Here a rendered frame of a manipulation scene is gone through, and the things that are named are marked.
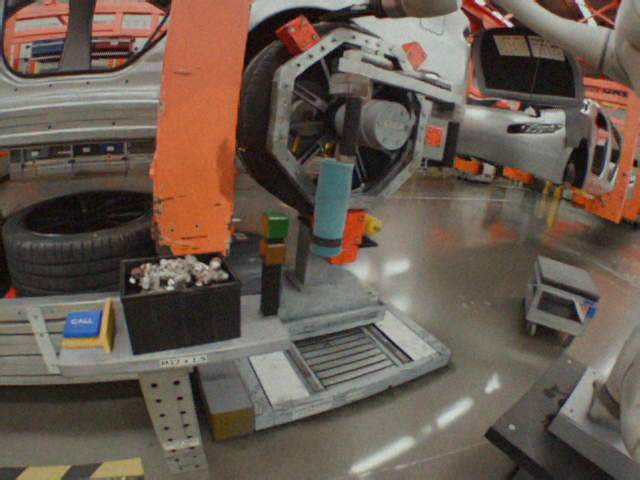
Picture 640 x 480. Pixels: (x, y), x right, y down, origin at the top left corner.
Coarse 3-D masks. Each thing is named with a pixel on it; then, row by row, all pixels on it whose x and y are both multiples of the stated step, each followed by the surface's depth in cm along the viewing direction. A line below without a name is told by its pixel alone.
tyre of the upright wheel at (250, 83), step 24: (312, 24) 83; (336, 24) 85; (264, 48) 97; (264, 72) 81; (240, 96) 90; (264, 96) 84; (240, 120) 89; (264, 120) 87; (240, 144) 96; (264, 144) 89; (264, 168) 92; (288, 192) 98; (360, 192) 111
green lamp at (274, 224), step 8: (264, 216) 57; (272, 216) 56; (280, 216) 56; (264, 224) 57; (272, 224) 55; (280, 224) 56; (288, 224) 57; (264, 232) 57; (272, 232) 56; (280, 232) 57
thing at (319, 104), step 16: (336, 48) 88; (320, 64) 90; (304, 96) 91; (336, 96) 96; (384, 96) 111; (400, 96) 104; (320, 112) 98; (320, 128) 100; (320, 144) 100; (336, 144) 102; (304, 160) 100; (368, 160) 122; (384, 160) 115; (352, 176) 121; (368, 176) 115
